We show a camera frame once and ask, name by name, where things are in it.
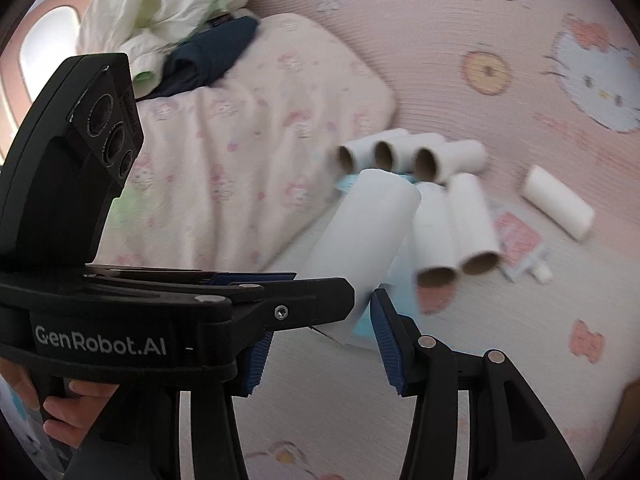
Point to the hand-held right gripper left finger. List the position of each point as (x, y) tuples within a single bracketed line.
[(256, 367)]

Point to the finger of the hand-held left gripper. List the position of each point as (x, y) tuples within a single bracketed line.
[(255, 277), (310, 300)]

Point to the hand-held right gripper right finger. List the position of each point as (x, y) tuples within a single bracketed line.
[(387, 342)]

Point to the person's left hand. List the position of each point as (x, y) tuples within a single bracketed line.
[(80, 410)]

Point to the light blue plastic packet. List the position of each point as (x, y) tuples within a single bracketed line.
[(407, 295)]

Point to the pink printed pillow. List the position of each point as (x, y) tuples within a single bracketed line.
[(225, 135)]

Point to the pink spouted pouch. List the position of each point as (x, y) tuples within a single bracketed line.
[(515, 232)]

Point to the navy blue cloth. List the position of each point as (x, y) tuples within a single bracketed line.
[(210, 55)]

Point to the white crumpled clothing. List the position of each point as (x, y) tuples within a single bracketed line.
[(150, 10)]

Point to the pink white printed blanket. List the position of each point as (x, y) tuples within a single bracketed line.
[(425, 60)]

